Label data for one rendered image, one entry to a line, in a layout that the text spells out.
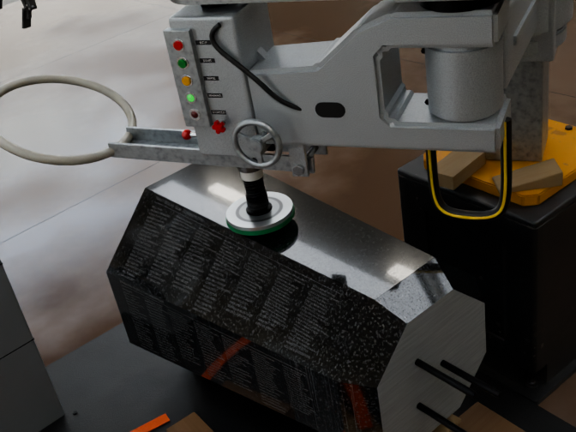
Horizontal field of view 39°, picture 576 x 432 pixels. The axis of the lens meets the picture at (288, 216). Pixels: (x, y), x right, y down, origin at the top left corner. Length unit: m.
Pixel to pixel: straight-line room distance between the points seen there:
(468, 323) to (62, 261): 2.46
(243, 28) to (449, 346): 1.06
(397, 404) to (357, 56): 0.95
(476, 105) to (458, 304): 0.59
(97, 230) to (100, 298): 0.65
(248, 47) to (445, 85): 0.54
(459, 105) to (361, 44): 0.28
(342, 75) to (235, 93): 0.32
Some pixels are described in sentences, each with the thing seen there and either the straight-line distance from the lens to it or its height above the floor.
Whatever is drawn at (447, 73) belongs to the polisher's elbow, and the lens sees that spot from 2.02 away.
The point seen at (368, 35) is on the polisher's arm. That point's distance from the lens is 2.03.
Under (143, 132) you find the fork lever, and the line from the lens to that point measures 2.66.
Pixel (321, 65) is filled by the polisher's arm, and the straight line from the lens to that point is 2.11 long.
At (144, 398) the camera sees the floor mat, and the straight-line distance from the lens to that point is 3.28.
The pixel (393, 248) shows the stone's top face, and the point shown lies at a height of 0.82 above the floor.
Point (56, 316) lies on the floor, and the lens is 3.91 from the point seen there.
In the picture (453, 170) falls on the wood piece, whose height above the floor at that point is 0.83.
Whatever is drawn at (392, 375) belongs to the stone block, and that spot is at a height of 0.63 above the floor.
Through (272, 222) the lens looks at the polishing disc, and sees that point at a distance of 2.45.
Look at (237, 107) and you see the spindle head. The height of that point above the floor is 1.28.
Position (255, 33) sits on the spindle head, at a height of 1.46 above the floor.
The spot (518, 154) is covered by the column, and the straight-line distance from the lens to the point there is 2.83.
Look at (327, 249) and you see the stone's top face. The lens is 2.39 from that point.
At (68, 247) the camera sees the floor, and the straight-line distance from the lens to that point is 4.40.
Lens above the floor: 2.16
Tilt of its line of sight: 31 degrees down
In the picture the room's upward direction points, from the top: 10 degrees counter-clockwise
